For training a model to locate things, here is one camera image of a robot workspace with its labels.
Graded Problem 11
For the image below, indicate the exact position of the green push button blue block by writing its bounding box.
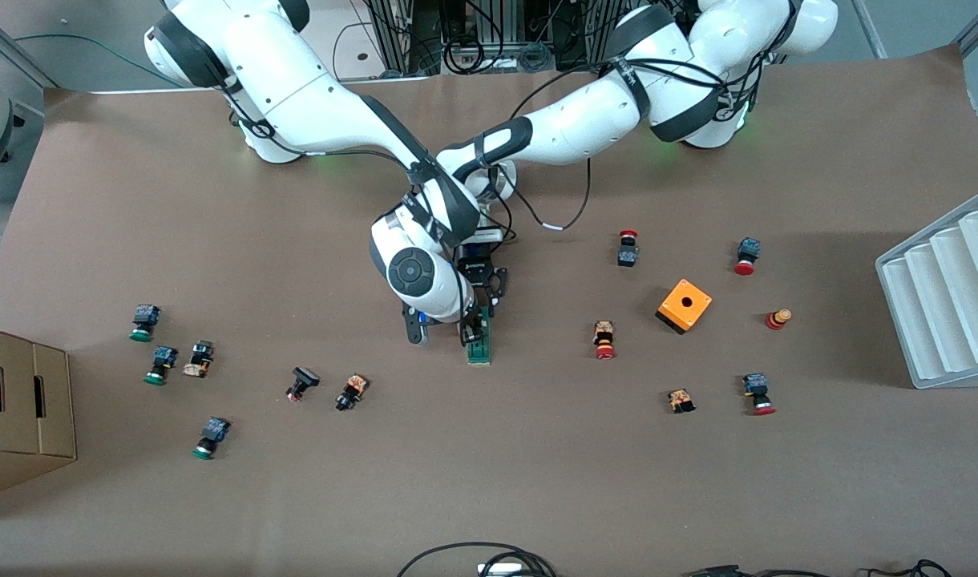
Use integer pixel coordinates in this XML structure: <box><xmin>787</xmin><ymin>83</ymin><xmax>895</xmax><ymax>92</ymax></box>
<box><xmin>191</xmin><ymin>416</ymin><xmax>232</xmax><ymax>461</ymax></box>
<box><xmin>129</xmin><ymin>304</ymin><xmax>162</xmax><ymax>343</ymax></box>
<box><xmin>143</xmin><ymin>345</ymin><xmax>180</xmax><ymax>386</ymax></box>

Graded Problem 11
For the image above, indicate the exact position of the thin black red cable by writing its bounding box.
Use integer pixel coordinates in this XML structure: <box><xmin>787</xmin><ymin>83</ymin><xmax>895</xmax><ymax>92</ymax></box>
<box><xmin>862</xmin><ymin>559</ymin><xmax>953</xmax><ymax>577</ymax></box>

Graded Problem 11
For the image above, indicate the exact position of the orange button enclosure box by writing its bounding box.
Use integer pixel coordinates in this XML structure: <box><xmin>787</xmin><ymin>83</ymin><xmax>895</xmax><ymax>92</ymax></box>
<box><xmin>655</xmin><ymin>278</ymin><xmax>713</xmax><ymax>336</ymax></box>

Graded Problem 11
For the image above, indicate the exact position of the green load switch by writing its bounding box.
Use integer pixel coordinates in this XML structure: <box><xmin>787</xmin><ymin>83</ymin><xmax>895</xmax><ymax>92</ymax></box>
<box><xmin>467</xmin><ymin>309</ymin><xmax>494</xmax><ymax>366</ymax></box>

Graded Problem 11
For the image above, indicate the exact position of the black looped cable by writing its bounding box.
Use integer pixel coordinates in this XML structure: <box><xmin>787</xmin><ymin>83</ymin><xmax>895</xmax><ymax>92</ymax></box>
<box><xmin>397</xmin><ymin>543</ymin><xmax>556</xmax><ymax>577</ymax></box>

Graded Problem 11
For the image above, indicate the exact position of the brown cardboard box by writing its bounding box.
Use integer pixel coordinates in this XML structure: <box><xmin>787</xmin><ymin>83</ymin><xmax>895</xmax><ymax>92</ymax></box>
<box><xmin>0</xmin><ymin>323</ymin><xmax>78</xmax><ymax>502</ymax></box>

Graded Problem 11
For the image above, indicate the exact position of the black square push button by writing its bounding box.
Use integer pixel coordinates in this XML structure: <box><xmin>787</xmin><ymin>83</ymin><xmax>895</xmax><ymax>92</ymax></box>
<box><xmin>285</xmin><ymin>366</ymin><xmax>321</xmax><ymax>403</ymax></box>

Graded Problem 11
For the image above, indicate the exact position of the red push button blue block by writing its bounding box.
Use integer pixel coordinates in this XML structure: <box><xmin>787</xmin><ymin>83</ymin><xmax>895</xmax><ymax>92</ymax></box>
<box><xmin>733</xmin><ymin>237</ymin><xmax>762</xmax><ymax>276</ymax></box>
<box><xmin>742</xmin><ymin>373</ymin><xmax>777</xmax><ymax>417</ymax></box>

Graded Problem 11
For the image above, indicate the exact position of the black push button orange block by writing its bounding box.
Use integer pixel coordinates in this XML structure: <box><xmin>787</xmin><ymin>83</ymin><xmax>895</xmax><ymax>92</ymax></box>
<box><xmin>182</xmin><ymin>340</ymin><xmax>216</xmax><ymax>379</ymax></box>
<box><xmin>335</xmin><ymin>373</ymin><xmax>370</xmax><ymax>413</ymax></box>

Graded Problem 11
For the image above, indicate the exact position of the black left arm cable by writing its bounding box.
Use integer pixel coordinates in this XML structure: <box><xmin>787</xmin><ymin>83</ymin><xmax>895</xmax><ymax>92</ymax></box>
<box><xmin>489</xmin><ymin>68</ymin><xmax>618</xmax><ymax>241</ymax></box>

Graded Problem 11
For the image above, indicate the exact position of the black cable with connector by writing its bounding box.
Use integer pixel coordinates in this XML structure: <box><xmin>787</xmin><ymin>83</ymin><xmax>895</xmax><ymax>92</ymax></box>
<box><xmin>683</xmin><ymin>565</ymin><xmax>830</xmax><ymax>577</ymax></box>

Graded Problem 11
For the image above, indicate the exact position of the white platform board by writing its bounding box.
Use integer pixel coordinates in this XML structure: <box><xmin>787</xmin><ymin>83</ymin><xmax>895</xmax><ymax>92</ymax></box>
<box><xmin>301</xmin><ymin>0</ymin><xmax>435</xmax><ymax>85</ymax></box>

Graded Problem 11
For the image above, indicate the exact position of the aluminium rack with cables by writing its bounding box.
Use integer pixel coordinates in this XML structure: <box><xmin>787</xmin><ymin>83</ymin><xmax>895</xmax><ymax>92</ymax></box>
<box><xmin>365</xmin><ymin>0</ymin><xmax>698</xmax><ymax>78</ymax></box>

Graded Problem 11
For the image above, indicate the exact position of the white ribbed plastic tray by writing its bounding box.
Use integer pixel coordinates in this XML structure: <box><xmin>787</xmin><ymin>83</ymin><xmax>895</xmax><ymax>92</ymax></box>
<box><xmin>875</xmin><ymin>190</ymin><xmax>978</xmax><ymax>390</ymax></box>

